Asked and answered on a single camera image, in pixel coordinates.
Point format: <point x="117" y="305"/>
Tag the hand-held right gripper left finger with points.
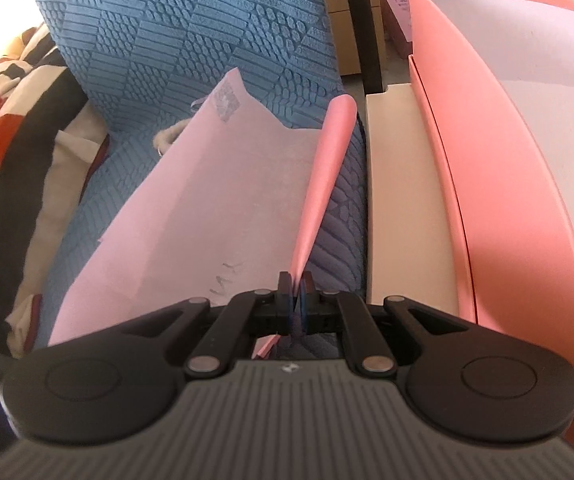
<point x="284" y="298"/>

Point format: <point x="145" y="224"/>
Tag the pink gift box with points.
<point x="497" y="170"/>

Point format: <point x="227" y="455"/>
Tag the black white red striped blanket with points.
<point x="12" y="125"/>

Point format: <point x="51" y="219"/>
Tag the white side table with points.
<point x="407" y="200"/>

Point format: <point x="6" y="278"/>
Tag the black pole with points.
<point x="367" y="25"/>

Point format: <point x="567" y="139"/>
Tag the pink printed paper bag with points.
<point x="394" y="7"/>

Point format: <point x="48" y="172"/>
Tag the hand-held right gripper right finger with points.
<point x="308" y="299"/>

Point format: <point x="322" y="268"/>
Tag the blue textured sofa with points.
<point x="167" y="35"/>

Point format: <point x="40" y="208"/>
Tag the cardboard box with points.
<point x="339" y="15"/>

